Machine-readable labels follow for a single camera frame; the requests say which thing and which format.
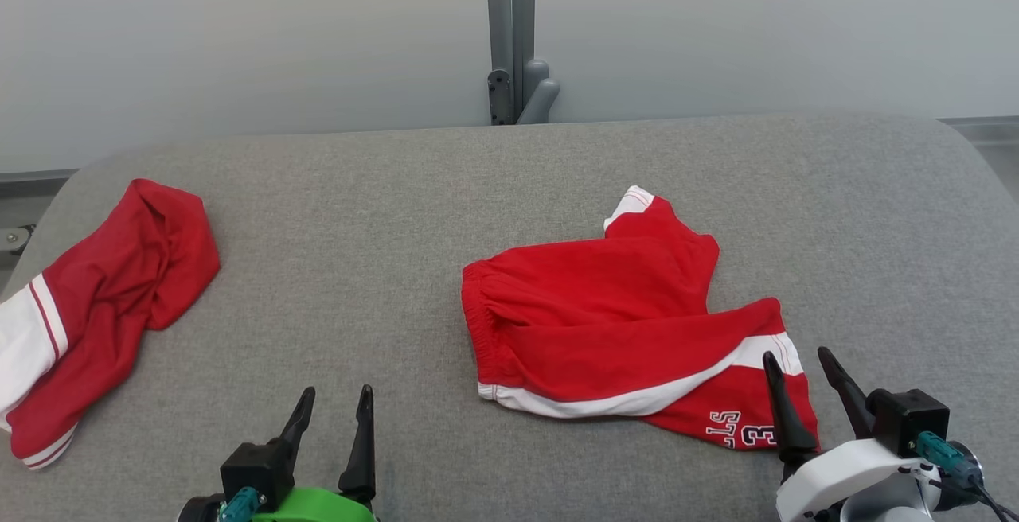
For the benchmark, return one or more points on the teal left camera plug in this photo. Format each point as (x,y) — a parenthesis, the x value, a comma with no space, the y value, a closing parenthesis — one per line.
(240,504)

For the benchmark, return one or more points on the teal camera plug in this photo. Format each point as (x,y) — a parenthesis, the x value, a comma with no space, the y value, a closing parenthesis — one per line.
(240,504)
(943,454)

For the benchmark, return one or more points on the red white jersey shirt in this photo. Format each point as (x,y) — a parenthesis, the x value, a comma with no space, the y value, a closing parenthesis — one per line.
(111,291)

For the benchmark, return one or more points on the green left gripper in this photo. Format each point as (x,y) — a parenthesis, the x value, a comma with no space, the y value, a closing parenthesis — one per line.
(318,508)

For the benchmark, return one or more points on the grey metal floor bracket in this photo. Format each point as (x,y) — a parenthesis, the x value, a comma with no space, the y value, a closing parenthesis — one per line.
(14,239)

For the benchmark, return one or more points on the red white-striped shorts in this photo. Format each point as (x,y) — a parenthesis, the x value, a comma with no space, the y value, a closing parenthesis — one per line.
(597,315)

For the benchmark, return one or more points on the dark grey hinge plate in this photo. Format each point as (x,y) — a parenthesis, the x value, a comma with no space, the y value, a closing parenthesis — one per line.
(500,96)

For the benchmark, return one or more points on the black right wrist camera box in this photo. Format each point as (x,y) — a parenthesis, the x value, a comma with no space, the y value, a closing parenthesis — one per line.
(907,420)

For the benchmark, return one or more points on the grey wall baseboard rail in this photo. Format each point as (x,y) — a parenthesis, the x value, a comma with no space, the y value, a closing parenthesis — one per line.
(983,130)
(32,177)

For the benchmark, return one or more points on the teal right camera plug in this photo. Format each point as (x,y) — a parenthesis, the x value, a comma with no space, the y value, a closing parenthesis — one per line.
(943,454)

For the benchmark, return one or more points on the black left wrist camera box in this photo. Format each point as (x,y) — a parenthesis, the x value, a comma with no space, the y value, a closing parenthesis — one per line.
(255,466)

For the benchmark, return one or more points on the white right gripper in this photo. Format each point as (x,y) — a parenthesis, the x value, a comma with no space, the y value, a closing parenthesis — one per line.
(836,474)

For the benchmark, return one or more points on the grey metal post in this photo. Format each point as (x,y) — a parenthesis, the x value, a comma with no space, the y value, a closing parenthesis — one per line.
(511,5)

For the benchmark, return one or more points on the grey fabric sofa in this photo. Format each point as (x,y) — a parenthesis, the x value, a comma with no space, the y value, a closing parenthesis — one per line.
(358,267)

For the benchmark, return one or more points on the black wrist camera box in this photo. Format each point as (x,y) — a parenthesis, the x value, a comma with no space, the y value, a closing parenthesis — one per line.
(907,420)
(255,466)

